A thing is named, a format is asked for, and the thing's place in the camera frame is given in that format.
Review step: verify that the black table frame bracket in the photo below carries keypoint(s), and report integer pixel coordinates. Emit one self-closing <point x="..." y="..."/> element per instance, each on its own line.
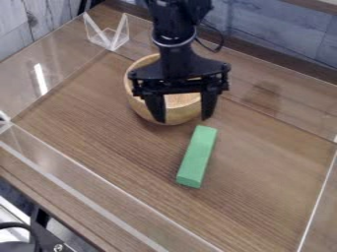
<point x="56" y="238"/>

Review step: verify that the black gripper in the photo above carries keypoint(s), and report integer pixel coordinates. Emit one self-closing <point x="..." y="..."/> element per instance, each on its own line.
<point x="204" y="78"/>

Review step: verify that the green rectangular stick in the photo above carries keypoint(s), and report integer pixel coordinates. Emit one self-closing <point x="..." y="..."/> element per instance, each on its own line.
<point x="195" y="160"/>

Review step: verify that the clear acrylic corner bracket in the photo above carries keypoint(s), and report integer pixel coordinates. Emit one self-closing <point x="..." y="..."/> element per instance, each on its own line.
<point x="109" y="39"/>

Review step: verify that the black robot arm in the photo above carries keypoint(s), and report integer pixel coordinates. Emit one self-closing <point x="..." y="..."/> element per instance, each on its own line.
<point x="175" y="20"/>

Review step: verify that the wooden bowl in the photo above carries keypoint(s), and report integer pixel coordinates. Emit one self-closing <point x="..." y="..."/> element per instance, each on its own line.
<point x="183" y="107"/>

